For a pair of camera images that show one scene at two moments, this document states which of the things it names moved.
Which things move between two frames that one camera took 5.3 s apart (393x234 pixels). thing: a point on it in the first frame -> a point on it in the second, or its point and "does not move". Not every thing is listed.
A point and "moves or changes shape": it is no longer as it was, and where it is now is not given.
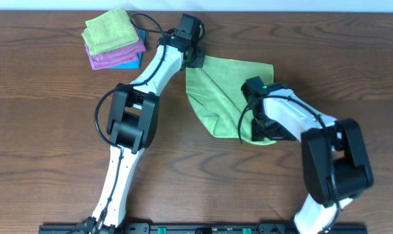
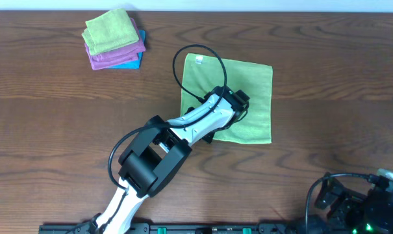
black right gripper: x=262 y=130 -> x=340 y=198
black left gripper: x=196 y=58 -> x=208 y=137
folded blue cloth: x=134 y=64 does not move
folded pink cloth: x=117 y=56 does not move
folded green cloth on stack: x=110 y=31 does not move
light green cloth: x=214 y=90 moves or changes shape
